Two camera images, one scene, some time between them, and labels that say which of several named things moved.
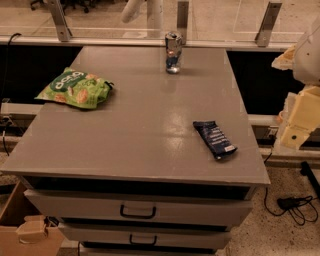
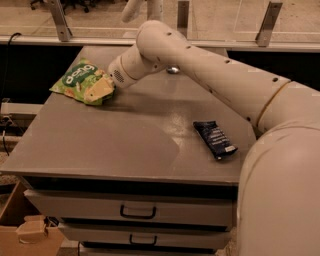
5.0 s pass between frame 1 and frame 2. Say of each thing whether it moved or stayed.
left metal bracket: stayed
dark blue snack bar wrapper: stayed
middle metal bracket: stayed
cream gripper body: moved
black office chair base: stayed
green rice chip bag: moved
